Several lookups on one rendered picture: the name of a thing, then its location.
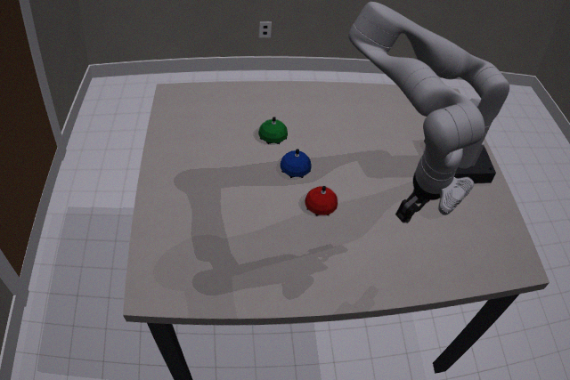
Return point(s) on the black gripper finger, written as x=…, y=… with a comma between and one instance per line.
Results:
x=407, y=209

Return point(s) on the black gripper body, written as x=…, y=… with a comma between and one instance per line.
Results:
x=421, y=194

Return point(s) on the blue dome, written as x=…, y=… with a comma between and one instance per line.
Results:
x=296, y=164

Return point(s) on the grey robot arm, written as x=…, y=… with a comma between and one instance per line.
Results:
x=446, y=129

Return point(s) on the green dome bell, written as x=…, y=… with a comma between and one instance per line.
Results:
x=273, y=131

